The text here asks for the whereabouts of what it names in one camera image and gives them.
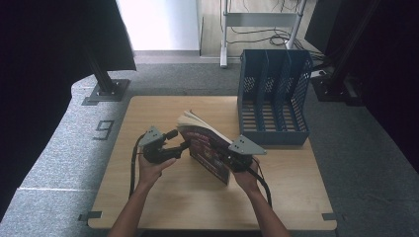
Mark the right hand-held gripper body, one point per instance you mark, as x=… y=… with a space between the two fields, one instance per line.
x=245 y=151

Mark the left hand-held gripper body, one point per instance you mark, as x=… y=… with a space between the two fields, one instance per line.
x=154 y=148

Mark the purple cover magazine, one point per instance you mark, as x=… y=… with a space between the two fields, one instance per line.
x=204 y=148

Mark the person's left hand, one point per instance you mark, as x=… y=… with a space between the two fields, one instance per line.
x=151 y=173

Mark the person's right hand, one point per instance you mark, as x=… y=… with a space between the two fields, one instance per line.
x=245 y=179

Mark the blue plastic file rack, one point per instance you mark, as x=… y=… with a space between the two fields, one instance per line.
x=273 y=112

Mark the grey tape strip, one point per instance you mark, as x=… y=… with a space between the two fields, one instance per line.
x=89 y=215
x=331 y=216

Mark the white power strip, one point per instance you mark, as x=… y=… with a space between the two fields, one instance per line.
x=318 y=73

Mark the black curtain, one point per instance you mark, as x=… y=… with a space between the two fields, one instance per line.
x=388 y=65
x=39 y=65

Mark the black post with base plate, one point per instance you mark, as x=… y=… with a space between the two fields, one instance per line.
x=336 y=82
x=107 y=85

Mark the white metal stand frame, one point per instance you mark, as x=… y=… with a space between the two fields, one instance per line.
x=260 y=19

